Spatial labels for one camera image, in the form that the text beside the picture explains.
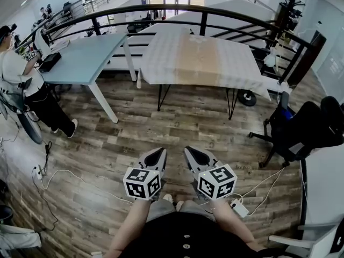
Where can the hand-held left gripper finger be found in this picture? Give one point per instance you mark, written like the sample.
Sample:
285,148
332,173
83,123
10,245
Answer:
162,161
143,160

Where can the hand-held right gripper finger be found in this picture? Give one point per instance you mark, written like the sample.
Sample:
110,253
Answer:
208,157
191,163

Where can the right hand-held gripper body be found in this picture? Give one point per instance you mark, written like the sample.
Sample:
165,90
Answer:
217,181

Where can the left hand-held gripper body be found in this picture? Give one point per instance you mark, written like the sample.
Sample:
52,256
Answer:
141,183

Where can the checked white and tan tablecloth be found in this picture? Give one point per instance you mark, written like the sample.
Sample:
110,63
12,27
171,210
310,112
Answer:
199,60

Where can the person's left forearm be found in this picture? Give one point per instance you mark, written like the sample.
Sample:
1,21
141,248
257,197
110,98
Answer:
129,224

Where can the person's right forearm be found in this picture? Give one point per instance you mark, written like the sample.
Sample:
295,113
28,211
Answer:
231,222

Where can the person's white shoe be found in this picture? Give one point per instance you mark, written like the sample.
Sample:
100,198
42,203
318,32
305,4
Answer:
167,197
179,206

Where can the person's grey trousers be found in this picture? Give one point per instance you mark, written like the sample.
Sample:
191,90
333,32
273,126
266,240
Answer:
161,208

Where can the white power strip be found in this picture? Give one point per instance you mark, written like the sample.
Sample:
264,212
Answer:
240,208

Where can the person's black buttoned shirt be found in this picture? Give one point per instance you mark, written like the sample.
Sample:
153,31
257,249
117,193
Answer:
188,231

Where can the round black stand base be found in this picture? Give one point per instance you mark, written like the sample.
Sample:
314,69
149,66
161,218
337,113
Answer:
247,98

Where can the black office chair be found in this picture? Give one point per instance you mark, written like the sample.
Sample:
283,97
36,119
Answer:
298,133

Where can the white floor socket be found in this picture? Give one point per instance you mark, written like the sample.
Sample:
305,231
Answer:
38,172

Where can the black wheel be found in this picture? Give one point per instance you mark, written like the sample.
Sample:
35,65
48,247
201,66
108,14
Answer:
31,128

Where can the white plastic bag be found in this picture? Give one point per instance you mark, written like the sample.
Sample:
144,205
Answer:
271,58

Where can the white chair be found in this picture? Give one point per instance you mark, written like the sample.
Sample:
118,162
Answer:
319,240

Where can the pale blue desk white legs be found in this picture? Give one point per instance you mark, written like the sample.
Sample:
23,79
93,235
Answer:
86,55

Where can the black box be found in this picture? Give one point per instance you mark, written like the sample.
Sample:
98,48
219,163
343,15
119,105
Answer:
49,62

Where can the dark brown board panel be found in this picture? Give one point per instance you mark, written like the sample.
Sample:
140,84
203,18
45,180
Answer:
309,58

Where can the black metal railing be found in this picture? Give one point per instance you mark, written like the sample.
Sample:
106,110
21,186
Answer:
161,8

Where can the glass whiteboard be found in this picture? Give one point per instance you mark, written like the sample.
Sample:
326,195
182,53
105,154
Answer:
332,50

